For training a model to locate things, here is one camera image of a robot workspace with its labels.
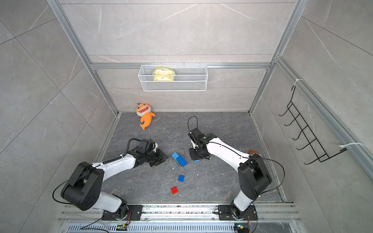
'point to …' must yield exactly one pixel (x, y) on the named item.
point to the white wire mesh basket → (186, 78)
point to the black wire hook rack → (318, 150)
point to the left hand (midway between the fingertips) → (169, 155)
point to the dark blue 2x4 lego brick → (179, 159)
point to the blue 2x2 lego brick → (181, 178)
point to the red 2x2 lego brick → (174, 190)
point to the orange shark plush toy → (144, 110)
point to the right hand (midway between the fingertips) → (195, 156)
